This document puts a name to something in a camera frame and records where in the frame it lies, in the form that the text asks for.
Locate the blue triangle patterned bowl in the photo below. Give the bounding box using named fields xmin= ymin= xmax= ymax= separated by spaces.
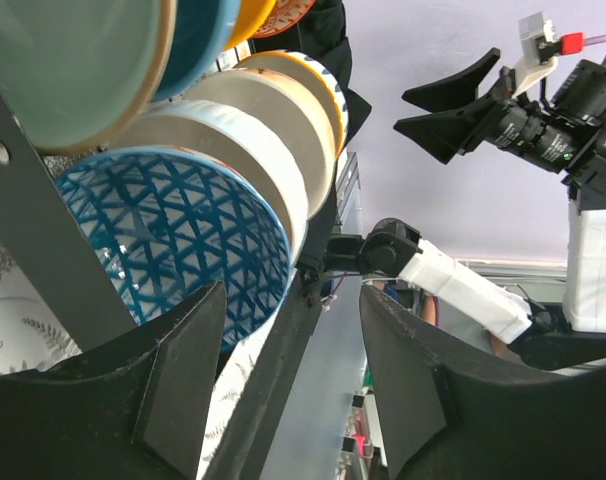
xmin=55 ymin=145 xmax=293 ymax=351

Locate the pale green bowl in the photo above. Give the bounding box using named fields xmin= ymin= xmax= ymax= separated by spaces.
xmin=0 ymin=1 xmax=177 ymax=155

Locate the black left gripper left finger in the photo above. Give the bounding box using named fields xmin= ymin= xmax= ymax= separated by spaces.
xmin=0 ymin=279 xmax=228 ymax=480

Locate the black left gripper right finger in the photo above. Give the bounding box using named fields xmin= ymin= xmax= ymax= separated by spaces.
xmin=393 ymin=98 xmax=501 ymax=165

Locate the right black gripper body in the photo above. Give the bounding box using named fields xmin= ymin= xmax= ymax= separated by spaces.
xmin=475 ymin=67 xmax=558 ymax=165

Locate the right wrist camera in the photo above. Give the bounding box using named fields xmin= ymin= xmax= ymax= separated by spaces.
xmin=512 ymin=12 xmax=585 ymax=98

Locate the black wire dish rack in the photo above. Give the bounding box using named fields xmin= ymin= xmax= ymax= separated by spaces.
xmin=0 ymin=64 xmax=344 ymax=480

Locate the orange rimmed white bowl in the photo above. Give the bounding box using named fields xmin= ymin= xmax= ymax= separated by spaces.
xmin=232 ymin=49 xmax=350 ymax=161

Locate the yellow bowl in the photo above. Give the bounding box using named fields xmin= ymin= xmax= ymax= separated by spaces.
xmin=225 ymin=0 xmax=276 ymax=50

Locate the light blue bowl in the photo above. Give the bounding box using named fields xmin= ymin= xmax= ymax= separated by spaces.
xmin=108 ymin=100 xmax=308 ymax=259

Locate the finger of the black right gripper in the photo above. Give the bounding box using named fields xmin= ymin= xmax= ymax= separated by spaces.
xmin=401 ymin=47 xmax=501 ymax=113
xmin=359 ymin=285 xmax=606 ymax=479

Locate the red patterned white bowl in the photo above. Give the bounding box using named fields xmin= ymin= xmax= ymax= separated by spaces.
xmin=253 ymin=0 xmax=315 ymax=38

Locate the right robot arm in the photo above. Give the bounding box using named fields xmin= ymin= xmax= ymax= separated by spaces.
xmin=325 ymin=40 xmax=606 ymax=479

